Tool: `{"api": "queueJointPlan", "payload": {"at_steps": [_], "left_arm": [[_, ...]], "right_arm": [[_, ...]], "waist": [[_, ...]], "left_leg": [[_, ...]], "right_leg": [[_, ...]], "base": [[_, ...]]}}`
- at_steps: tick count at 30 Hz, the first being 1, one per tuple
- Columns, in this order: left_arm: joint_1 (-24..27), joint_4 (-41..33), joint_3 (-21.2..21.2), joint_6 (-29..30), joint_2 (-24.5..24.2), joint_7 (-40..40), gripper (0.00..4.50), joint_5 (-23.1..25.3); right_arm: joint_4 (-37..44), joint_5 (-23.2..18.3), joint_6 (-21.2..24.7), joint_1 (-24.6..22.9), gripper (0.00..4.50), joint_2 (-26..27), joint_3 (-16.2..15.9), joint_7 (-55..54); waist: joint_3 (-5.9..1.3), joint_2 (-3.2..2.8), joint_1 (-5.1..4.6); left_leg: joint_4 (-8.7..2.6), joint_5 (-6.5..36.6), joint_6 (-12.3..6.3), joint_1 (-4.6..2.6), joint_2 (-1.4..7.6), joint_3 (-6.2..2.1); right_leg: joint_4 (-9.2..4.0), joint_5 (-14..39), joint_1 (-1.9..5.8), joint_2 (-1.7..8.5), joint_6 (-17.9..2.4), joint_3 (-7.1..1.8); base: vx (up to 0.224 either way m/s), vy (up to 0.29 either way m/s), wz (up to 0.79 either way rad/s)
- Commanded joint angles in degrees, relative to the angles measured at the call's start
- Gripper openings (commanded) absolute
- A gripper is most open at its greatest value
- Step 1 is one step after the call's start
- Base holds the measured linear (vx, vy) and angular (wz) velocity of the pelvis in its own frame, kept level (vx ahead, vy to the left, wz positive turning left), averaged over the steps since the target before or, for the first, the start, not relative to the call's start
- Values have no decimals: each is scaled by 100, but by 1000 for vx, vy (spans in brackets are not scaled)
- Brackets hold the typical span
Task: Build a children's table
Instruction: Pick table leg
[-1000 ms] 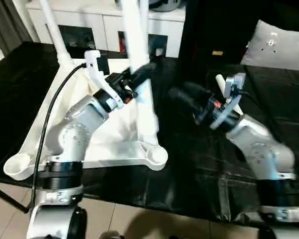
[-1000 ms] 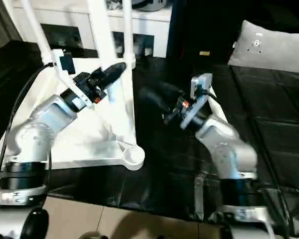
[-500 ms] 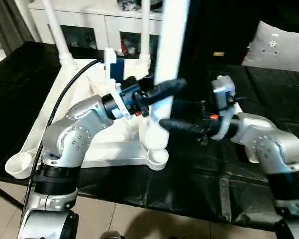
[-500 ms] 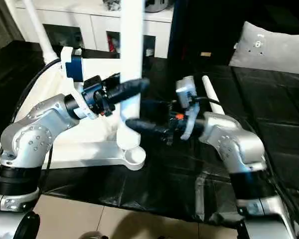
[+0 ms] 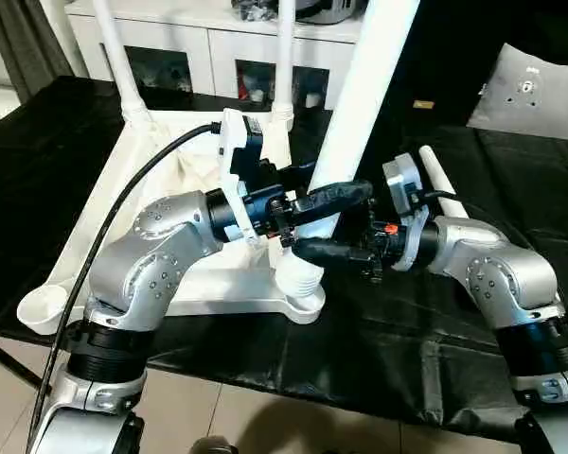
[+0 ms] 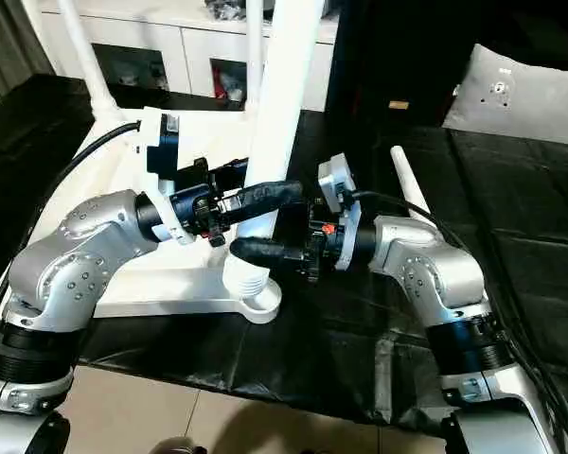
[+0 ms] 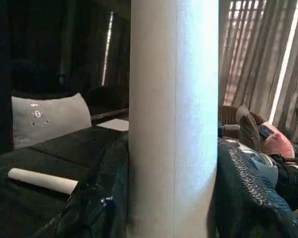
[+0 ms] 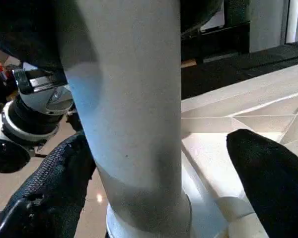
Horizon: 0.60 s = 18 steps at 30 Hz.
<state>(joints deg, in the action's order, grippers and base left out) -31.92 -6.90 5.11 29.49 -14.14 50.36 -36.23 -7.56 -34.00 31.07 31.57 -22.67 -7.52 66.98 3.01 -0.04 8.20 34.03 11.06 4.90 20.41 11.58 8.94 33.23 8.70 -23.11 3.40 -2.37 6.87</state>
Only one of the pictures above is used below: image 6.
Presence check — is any white plastic table leg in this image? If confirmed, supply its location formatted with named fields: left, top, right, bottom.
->
left=55, top=0, right=125, bottom=123
left=389, top=145, right=433, bottom=222
left=221, top=0, right=327, bottom=305
left=242, top=0, right=267, bottom=114

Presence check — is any white plastic table top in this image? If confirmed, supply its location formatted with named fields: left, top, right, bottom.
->
left=9, top=106, right=285, bottom=326

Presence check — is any white sideboard with glass doors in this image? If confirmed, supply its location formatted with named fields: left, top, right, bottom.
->
left=42, top=0, right=341, bottom=114

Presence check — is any black tangled item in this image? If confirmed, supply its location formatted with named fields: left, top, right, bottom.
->
left=206, top=0, right=251, bottom=21

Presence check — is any black work surface mat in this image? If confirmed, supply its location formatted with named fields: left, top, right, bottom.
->
left=0, top=73, right=568, bottom=429

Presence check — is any grey curtain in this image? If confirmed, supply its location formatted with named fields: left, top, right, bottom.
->
left=0, top=0, right=62, bottom=104

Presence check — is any grey pillow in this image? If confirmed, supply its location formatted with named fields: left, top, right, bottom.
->
left=441, top=43, right=568, bottom=148

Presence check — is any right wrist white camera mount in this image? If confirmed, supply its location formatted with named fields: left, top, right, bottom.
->
left=315, top=152, right=364, bottom=274

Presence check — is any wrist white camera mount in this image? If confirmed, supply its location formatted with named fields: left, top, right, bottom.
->
left=315, top=152, right=364, bottom=274
left=133, top=106, right=205, bottom=248

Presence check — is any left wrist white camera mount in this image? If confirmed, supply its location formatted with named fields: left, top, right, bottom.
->
left=133, top=106, right=205, bottom=248

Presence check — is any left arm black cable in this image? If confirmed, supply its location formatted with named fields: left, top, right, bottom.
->
left=0, top=119, right=147, bottom=342

